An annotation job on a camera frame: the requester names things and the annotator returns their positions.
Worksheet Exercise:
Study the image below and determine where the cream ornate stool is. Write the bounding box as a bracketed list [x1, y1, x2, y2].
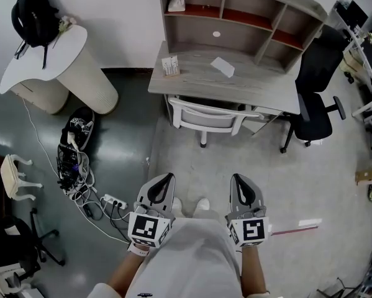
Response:
[0, 153, 43, 202]

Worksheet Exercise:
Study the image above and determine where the grey wooden desk with shelves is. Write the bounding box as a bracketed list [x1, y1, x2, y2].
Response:
[147, 0, 329, 136]

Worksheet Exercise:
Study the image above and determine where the person's white shirt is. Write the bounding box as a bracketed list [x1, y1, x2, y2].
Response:
[86, 217, 286, 298]

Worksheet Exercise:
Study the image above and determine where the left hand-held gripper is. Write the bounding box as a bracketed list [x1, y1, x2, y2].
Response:
[128, 173, 176, 248]

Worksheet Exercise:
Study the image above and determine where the tangle of cables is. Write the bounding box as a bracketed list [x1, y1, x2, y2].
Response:
[57, 143, 98, 203]

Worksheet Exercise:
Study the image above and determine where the black tripod stand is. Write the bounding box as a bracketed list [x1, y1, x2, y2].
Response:
[315, 276, 363, 298]

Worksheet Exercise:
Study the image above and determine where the white power strip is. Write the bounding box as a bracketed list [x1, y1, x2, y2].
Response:
[103, 193, 127, 210]

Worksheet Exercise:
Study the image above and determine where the person's right white shoe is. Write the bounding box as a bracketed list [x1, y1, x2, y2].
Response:
[194, 197, 211, 213]

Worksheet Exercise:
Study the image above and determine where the person's left forearm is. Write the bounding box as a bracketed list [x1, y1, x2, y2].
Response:
[106, 243, 149, 291]

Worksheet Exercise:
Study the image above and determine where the white curved side table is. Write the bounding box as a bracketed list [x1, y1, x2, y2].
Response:
[0, 23, 120, 116]

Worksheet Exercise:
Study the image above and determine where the black oval tray with electronics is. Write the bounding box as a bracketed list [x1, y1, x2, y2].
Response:
[60, 106, 96, 151]

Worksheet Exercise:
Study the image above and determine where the white armchair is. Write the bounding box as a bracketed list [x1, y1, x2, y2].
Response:
[167, 95, 266, 148]

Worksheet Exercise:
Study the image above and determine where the white paper sheet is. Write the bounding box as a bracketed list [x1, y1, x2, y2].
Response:
[210, 56, 235, 78]

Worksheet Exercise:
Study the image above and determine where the white office desk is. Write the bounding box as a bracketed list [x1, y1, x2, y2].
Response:
[328, 0, 372, 167]

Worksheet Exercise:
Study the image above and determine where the pale flower bunch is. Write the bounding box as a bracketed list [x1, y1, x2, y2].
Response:
[57, 16, 78, 35]

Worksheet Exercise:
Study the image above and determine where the cardboard box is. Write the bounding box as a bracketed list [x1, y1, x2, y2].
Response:
[355, 168, 372, 186]

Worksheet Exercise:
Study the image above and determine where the white wrist watch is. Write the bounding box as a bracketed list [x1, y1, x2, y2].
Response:
[127, 243, 151, 257]

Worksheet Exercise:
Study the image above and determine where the white tissue box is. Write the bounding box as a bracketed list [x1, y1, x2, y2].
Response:
[168, 0, 186, 13]

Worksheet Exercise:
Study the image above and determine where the black office chair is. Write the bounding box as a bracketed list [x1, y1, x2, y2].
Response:
[0, 208, 66, 284]
[280, 25, 347, 154]

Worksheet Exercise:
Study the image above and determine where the person's right forearm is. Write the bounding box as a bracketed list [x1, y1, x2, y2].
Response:
[240, 245, 267, 294]

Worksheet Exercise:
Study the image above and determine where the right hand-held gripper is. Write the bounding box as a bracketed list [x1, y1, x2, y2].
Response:
[225, 173, 271, 248]

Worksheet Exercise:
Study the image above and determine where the red tape strip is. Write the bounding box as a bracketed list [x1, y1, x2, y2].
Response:
[268, 223, 319, 237]

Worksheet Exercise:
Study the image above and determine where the black backpack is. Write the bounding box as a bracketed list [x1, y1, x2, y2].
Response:
[11, 0, 60, 70]

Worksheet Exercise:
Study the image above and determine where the white workbench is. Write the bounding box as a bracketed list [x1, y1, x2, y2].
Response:
[0, 262, 40, 298]

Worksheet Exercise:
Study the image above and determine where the black computer monitor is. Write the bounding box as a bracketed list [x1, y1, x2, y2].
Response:
[336, 0, 369, 30]

